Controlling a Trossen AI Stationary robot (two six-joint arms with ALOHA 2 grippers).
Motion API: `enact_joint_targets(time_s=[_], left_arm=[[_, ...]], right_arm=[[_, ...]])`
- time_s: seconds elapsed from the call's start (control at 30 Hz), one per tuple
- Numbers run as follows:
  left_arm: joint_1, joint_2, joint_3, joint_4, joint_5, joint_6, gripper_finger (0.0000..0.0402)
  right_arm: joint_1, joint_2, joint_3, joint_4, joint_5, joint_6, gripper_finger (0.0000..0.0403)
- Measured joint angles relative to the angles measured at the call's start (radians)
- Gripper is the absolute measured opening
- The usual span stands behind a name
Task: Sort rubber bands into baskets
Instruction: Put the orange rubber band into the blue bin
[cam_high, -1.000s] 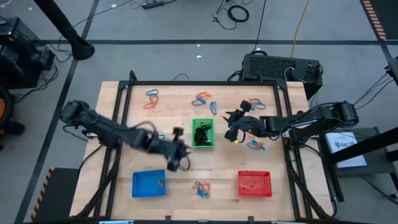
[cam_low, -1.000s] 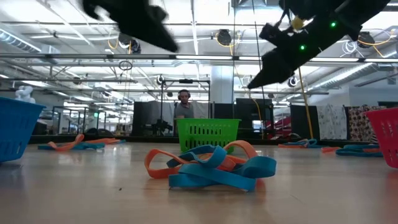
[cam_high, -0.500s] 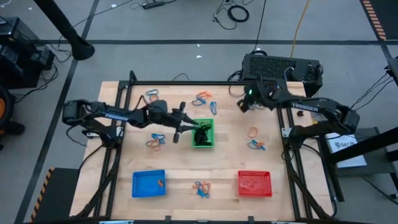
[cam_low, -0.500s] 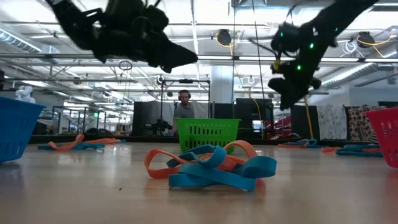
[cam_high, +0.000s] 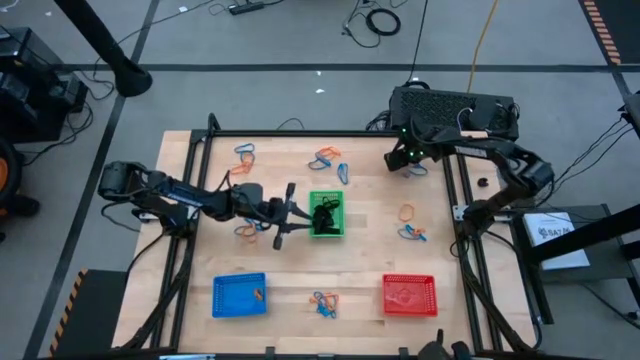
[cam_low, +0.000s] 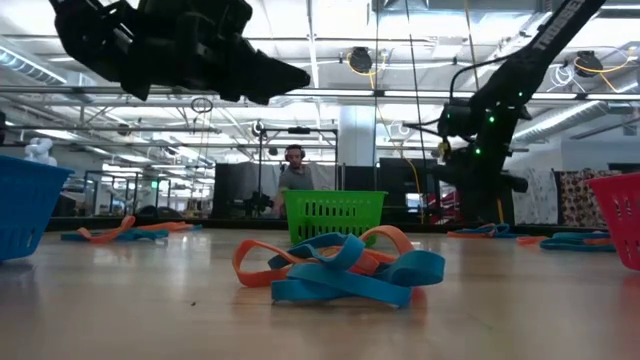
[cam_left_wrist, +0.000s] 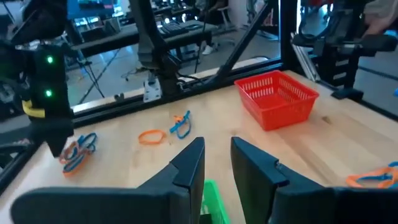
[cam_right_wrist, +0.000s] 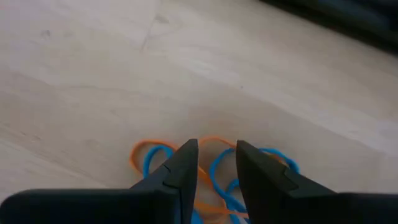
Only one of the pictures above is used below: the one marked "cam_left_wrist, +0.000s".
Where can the red plastic basket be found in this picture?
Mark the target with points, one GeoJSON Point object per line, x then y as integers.
{"type": "Point", "coordinates": [280, 119]}

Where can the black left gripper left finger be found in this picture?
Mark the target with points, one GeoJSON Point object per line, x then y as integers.
{"type": "Point", "coordinates": [192, 174]}

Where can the black tripod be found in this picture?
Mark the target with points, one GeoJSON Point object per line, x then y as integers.
{"type": "Point", "coordinates": [93, 81]}

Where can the orange rubber band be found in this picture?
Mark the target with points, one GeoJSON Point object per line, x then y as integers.
{"type": "Point", "coordinates": [353, 180]}
{"type": "Point", "coordinates": [73, 174]}
{"type": "Point", "coordinates": [151, 143]}
{"type": "Point", "coordinates": [178, 119]}

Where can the yellow tag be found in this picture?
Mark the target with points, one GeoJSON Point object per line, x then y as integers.
{"type": "Point", "coordinates": [32, 109]}

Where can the silver mounting plate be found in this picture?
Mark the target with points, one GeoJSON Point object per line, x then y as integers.
{"type": "Point", "coordinates": [152, 91]}

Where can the black desk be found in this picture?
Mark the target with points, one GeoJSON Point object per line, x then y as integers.
{"type": "Point", "coordinates": [124, 35]}

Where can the monitor with blue screen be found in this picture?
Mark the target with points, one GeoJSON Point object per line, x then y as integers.
{"type": "Point", "coordinates": [90, 7]}

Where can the person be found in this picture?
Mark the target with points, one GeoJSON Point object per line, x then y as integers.
{"type": "Point", "coordinates": [214, 18]}

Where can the black keyboard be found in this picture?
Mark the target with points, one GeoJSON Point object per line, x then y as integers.
{"type": "Point", "coordinates": [174, 28]}

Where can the black side stand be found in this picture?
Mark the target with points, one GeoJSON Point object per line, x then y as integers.
{"type": "Point", "coordinates": [342, 46]}

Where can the green plastic basket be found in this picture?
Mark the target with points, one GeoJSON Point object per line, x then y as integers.
{"type": "Point", "coordinates": [214, 202]}

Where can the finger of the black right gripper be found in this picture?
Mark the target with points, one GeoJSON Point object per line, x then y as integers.
{"type": "Point", "coordinates": [53, 147]}
{"type": "Point", "coordinates": [64, 143]}

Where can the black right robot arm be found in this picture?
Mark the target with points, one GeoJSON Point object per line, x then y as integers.
{"type": "Point", "coordinates": [46, 77]}

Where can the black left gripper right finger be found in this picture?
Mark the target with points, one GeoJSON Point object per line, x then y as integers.
{"type": "Point", "coordinates": [252, 174]}

